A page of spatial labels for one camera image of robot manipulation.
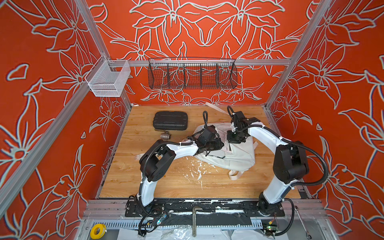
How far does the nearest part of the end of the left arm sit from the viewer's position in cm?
71

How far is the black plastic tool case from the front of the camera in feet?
3.36

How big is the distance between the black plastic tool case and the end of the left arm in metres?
0.29
